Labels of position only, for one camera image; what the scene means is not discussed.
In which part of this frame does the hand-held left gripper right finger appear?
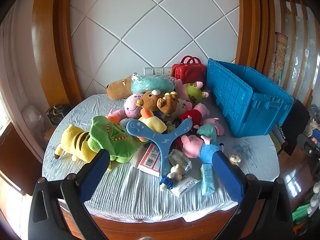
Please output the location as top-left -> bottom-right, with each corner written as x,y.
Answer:
212,151 -> 293,240

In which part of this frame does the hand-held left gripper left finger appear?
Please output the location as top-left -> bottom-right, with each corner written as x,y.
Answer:
28,149 -> 111,240

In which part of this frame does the small beige bear plush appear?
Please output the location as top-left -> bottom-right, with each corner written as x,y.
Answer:
229,154 -> 242,166

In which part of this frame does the pale teal tissue packet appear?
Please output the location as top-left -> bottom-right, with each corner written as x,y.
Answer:
200,163 -> 216,197

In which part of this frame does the white wipes packet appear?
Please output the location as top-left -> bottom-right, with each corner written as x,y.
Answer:
168,176 -> 202,199

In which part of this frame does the small white bear blue ribbon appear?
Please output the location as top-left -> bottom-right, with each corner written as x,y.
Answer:
159,164 -> 187,192

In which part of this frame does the red white tissue packet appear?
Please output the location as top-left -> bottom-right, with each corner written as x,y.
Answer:
137,142 -> 163,177

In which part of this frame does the blue plastic crate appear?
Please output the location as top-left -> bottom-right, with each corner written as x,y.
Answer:
206,58 -> 294,138

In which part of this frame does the black garment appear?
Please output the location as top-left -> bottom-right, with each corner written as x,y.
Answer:
276,98 -> 311,156

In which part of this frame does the pink pig plush blue shirt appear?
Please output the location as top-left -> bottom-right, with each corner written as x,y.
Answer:
180,134 -> 224,165

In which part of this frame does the green dinosaur plush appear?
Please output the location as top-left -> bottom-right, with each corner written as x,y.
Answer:
89,116 -> 143,163

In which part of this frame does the yellow striped plush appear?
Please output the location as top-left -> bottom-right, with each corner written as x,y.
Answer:
54,124 -> 99,162

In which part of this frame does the pink pig plush teal dress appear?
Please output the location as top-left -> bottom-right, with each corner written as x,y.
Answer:
196,117 -> 225,143

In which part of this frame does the pink pig plush red dress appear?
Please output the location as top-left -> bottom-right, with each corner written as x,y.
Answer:
180,102 -> 211,128

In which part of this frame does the dark gift box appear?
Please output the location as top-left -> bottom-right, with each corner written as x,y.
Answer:
46,103 -> 71,128

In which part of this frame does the blue boomerang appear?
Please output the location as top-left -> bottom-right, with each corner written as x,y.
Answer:
126,118 -> 193,178

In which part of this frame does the yellow duck plush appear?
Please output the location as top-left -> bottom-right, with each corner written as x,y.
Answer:
137,108 -> 167,142

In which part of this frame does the round pale pink pig plush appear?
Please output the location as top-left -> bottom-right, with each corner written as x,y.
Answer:
107,93 -> 145,120

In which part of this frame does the dark wooden cabinet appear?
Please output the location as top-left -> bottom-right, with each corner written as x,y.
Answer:
0,121 -> 47,197

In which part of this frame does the white spotted pig plush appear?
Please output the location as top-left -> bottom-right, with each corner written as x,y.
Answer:
175,98 -> 194,115

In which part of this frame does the clear plastic bag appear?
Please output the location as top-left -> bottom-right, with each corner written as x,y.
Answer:
22,105 -> 48,147

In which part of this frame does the brown capybara plush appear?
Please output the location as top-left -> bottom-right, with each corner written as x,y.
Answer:
106,75 -> 134,100

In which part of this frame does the brown moose plush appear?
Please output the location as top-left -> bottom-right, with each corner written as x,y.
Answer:
156,92 -> 179,118

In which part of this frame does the pink pig plush green costume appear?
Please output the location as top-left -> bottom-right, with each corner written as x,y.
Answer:
174,81 -> 209,104

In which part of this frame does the light brown bear plush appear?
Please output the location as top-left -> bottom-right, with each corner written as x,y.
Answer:
135,89 -> 165,112

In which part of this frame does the wooden frosted glass screen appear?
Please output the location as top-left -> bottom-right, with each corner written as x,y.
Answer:
277,0 -> 320,105

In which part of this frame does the teal plush in plastic bag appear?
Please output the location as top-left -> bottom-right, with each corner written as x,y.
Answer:
130,73 -> 175,94

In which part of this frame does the red toy suitcase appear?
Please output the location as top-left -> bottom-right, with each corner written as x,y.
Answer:
171,56 -> 207,90

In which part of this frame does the white curtain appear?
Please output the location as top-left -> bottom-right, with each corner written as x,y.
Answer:
0,10 -> 35,140

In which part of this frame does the patterned wall hanging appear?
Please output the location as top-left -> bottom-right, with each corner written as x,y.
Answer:
269,32 -> 288,83

